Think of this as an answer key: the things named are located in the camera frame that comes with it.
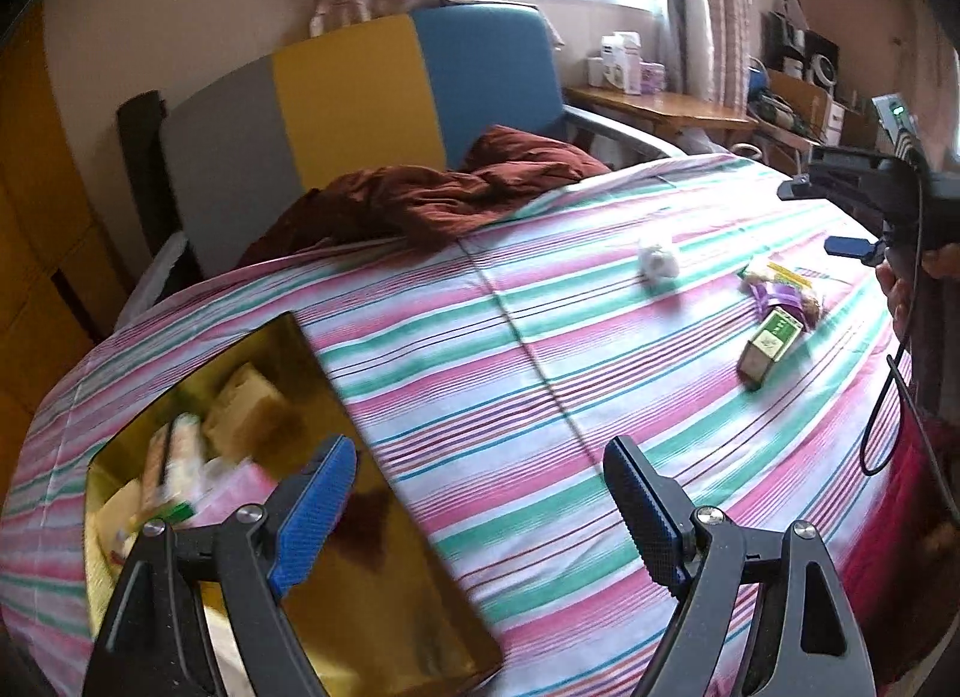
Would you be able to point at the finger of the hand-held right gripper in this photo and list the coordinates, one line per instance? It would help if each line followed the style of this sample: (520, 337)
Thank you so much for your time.
(851, 247)
(799, 188)

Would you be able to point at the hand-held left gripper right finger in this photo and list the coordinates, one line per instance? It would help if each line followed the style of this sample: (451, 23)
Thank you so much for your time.
(645, 517)

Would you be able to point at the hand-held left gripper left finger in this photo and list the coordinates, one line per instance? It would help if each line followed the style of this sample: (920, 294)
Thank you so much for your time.
(315, 509)

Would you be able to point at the gold metal tray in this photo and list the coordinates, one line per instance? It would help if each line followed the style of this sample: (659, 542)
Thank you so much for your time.
(390, 592)

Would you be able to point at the large yellow sponge block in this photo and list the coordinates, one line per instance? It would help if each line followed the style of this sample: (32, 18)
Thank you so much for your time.
(255, 389)

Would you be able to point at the person's right hand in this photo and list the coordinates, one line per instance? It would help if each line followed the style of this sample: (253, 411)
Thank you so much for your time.
(896, 292)

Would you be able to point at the green edged snack packet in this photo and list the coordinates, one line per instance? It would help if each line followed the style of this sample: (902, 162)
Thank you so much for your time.
(791, 273)

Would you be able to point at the pink plastic pill box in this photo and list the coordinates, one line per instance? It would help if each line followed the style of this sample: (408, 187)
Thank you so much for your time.
(236, 487)

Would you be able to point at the purple candy wrapper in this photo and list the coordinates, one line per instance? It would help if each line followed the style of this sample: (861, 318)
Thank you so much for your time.
(787, 307)

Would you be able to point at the cluttered shelf unit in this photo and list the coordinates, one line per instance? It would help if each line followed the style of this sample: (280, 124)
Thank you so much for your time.
(810, 74)

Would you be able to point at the small green carton box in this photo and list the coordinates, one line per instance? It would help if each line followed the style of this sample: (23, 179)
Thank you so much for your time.
(769, 348)

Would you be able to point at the wooden side table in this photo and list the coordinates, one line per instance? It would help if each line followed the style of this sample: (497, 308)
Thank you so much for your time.
(667, 110)

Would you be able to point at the white fluffy ball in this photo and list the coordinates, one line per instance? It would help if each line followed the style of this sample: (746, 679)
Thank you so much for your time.
(658, 260)

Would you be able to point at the small purple box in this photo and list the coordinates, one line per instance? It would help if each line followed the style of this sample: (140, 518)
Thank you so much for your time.
(652, 78)

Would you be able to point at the striped bed sheet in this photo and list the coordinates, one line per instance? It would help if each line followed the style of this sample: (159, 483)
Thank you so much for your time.
(525, 367)

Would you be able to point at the white cardboard boxes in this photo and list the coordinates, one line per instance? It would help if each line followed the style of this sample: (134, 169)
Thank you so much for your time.
(615, 63)

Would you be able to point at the red cloth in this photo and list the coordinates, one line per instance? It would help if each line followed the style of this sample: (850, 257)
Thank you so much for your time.
(930, 554)

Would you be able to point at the maroon crumpled cloth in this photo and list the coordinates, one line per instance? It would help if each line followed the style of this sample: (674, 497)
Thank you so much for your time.
(450, 194)

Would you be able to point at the grey yellow blue headboard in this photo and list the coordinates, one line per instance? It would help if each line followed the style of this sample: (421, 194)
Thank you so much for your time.
(337, 119)

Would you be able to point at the wooden wardrobe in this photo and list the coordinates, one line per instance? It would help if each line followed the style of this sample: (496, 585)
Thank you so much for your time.
(45, 217)

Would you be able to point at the white bed side rail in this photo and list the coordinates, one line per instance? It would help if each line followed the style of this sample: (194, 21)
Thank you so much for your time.
(622, 134)
(146, 284)

